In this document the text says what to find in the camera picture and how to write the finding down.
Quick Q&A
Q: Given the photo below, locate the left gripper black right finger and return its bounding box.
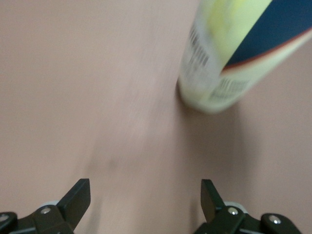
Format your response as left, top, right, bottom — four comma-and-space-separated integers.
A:
194, 179, 303, 234

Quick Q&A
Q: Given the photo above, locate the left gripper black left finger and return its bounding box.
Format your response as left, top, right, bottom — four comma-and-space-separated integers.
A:
0, 178, 92, 234

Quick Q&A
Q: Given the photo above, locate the clear plastic tennis ball can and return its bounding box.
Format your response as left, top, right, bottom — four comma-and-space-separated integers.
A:
177, 0, 312, 115

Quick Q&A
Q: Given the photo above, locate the brown table cover sheet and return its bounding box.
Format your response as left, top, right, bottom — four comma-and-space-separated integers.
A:
0, 0, 312, 234

